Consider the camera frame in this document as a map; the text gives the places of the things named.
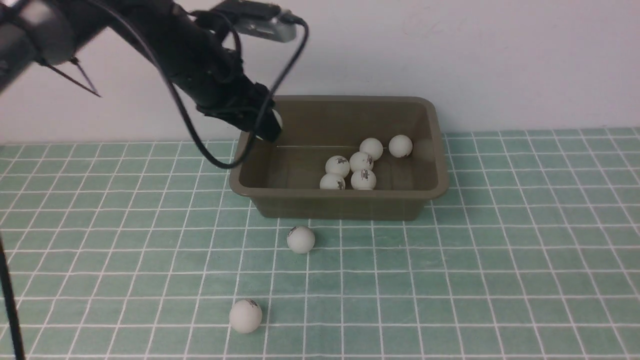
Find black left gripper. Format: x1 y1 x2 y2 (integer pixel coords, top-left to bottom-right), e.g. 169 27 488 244
107 0 282 142

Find white ping-pong ball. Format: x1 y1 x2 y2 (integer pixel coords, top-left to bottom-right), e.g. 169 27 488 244
324 155 351 179
229 298 263 334
349 152 375 173
318 173 346 191
286 226 316 255
272 109 283 130

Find white ping-pong ball mid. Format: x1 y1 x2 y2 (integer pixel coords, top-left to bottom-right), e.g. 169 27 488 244
359 137 384 162

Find white ping-pong ball logo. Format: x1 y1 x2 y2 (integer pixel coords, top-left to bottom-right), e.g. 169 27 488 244
388 134 413 158
350 168 377 191

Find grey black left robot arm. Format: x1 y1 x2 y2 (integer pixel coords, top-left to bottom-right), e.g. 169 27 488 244
1 0 282 142

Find olive green plastic bin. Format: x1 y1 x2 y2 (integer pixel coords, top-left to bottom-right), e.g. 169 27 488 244
229 95 450 221

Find green checkered tablecloth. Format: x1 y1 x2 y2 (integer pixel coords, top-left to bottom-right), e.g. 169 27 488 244
0 128 640 360

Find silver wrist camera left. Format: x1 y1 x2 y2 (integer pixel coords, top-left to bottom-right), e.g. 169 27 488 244
210 0 297 43

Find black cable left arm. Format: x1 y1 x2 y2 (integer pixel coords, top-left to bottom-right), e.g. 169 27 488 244
85 0 310 170

